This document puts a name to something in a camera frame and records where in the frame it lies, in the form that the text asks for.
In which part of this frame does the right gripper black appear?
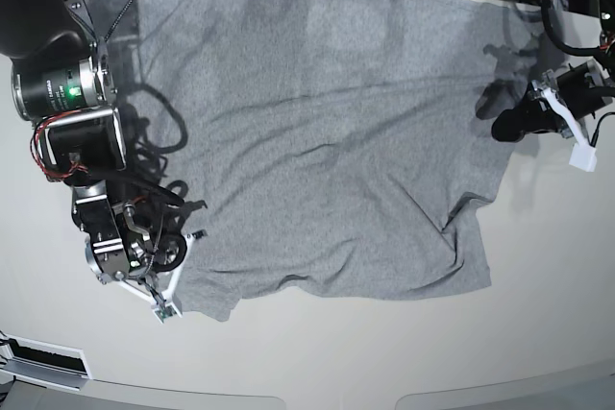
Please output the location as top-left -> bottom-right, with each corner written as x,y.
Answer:
138,198 -> 187,278

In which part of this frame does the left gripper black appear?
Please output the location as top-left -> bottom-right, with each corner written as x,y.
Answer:
491,61 -> 610,143

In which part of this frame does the grey t-shirt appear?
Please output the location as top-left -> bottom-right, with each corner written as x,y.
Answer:
109,0 -> 542,322

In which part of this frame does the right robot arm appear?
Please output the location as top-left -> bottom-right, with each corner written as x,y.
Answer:
1,0 -> 187,285

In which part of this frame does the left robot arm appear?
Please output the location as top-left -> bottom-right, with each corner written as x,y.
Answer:
491,0 -> 614,148

